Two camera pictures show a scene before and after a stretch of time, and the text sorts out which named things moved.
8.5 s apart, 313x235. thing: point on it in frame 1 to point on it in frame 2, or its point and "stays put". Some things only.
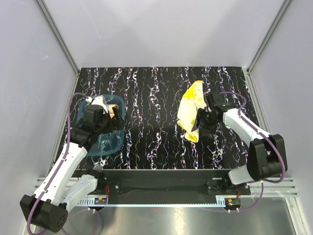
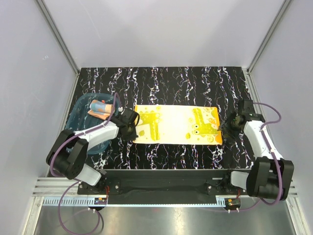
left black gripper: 117,123 to 132,136
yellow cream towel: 192,101 to 179,125
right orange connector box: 233,203 stays put
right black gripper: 209,130 to 226,127
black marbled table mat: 153,138 stays put
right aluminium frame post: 285,5 stays put
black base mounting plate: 171,182 stays put
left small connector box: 100,200 stays put
